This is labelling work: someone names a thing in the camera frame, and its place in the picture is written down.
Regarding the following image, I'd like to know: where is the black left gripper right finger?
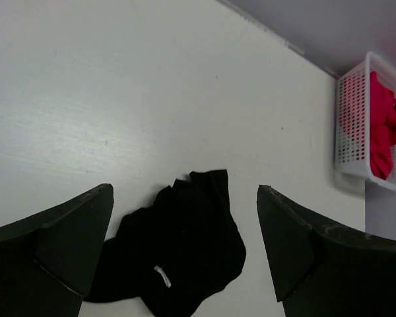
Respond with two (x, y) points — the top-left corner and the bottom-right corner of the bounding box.
(257, 186), (396, 316)

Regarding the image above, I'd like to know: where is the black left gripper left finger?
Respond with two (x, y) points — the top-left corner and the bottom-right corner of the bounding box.
(0, 184), (114, 316)

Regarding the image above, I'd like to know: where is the black t shirt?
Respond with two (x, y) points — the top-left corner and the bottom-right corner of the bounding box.
(86, 170), (246, 316)

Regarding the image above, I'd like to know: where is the white perforated plastic basket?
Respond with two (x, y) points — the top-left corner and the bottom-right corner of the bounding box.
(335, 52), (396, 192)

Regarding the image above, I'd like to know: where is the red t shirt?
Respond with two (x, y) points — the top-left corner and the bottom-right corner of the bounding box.
(370, 71), (396, 180)

